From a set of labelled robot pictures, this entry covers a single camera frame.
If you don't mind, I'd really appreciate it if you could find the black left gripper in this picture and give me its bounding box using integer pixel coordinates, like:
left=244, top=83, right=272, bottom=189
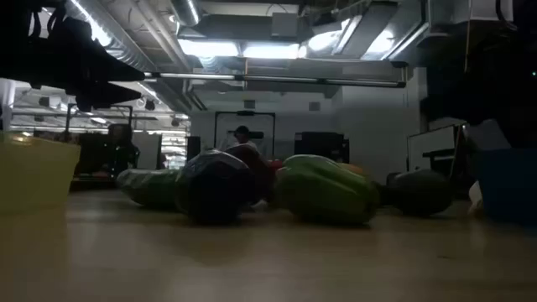
left=0, top=12, right=147, bottom=113

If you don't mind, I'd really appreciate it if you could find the green cucumber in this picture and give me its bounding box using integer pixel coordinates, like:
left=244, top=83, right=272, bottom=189
left=116, top=167, right=182, bottom=210

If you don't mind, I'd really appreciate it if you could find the dark purple eggplant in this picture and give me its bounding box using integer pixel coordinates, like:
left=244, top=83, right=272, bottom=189
left=174, top=149, right=258, bottom=225

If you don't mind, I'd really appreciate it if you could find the large green bell pepper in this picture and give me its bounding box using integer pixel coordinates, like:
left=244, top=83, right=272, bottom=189
left=273, top=154, right=382, bottom=225

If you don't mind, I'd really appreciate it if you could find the orange fruit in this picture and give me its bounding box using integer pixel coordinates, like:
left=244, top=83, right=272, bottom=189
left=338, top=162, right=367, bottom=176

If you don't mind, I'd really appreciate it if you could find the green round fruit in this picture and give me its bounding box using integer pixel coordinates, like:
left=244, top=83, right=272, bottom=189
left=385, top=169, right=455, bottom=218

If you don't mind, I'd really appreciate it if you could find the person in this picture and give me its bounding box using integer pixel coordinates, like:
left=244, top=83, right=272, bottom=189
left=107, top=122, right=140, bottom=177
left=232, top=124, right=260, bottom=153

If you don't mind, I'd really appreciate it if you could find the white cabinet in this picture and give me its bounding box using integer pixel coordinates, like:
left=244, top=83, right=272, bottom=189
left=133, top=132, right=163, bottom=171

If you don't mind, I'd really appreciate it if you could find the yellow plastic basket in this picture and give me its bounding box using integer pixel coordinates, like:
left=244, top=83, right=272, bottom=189
left=0, top=130, right=81, bottom=215

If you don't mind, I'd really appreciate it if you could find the bright ceiling light panel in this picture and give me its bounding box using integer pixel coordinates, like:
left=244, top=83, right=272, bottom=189
left=178, top=39, right=308, bottom=60

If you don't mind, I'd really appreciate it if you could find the long ceiling light bar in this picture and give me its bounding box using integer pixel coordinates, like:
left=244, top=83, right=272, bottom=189
left=143, top=71, right=407, bottom=89

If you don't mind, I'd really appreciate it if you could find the dark red round vegetable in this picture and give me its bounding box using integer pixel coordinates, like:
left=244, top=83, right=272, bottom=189
left=224, top=143, right=274, bottom=205

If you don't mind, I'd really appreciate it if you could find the grey ceiling box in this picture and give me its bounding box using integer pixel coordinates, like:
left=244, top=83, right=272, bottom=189
left=270, top=12, right=300, bottom=39

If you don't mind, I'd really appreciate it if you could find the black cabinet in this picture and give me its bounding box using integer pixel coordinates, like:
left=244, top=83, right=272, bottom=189
left=293, top=131, right=351, bottom=164

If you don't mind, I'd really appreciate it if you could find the white board panel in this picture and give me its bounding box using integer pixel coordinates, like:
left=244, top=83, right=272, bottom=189
left=405, top=124, right=461, bottom=173

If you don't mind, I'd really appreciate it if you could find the grey tilted panel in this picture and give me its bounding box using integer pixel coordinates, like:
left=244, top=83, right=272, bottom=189
left=463, top=118, right=512, bottom=152

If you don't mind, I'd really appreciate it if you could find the blue plastic basket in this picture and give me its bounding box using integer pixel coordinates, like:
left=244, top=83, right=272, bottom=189
left=476, top=146, right=537, bottom=226

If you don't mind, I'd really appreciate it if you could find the silver ribbed ventilation duct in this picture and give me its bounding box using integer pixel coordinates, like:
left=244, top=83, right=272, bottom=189
left=65, top=0, right=159, bottom=73

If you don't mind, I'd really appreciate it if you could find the silver round duct pipe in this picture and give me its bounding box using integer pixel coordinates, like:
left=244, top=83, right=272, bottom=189
left=169, top=0, right=202, bottom=28

